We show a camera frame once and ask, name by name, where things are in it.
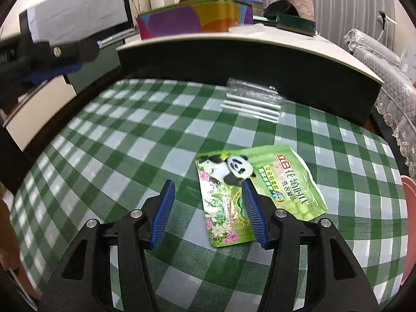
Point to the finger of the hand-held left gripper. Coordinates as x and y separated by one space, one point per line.
65 55

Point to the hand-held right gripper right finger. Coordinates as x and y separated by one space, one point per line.
255 217

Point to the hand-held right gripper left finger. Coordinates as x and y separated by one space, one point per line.
161 217

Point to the green panda print pouch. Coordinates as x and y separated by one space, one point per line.
286 182

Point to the pink round plate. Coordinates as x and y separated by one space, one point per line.
410 221

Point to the covered television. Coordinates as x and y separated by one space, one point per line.
81 9

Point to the green checked tablecloth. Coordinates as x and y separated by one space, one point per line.
130 143

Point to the clear ribbed plastic packaging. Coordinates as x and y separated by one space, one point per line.
250 104

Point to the multicoloured box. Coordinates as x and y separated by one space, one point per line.
182 19

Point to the white top coffee table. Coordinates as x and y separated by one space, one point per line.
227 61

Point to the grey covered sofa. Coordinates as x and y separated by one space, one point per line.
390 81

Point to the black hat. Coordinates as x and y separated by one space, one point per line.
276 8

